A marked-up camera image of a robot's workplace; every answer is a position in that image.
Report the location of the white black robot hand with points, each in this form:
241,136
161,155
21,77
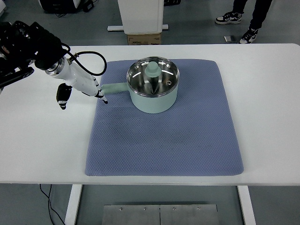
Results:
74,77

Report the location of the green pot with handle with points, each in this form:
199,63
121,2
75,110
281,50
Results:
152,83

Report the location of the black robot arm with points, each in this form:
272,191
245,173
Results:
21,45

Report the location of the black equipment on floor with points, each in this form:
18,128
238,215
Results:
66,6

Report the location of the cardboard box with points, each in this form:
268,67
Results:
144,39

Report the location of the blue quilted mat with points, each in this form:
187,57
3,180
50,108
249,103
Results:
195,137

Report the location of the grey floor plate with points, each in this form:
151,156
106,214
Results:
231,39

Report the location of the white pedestal column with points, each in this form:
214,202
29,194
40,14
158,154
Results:
140,17

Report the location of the metal base plate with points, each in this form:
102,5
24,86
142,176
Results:
187,214

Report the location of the white table frame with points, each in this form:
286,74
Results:
76,190

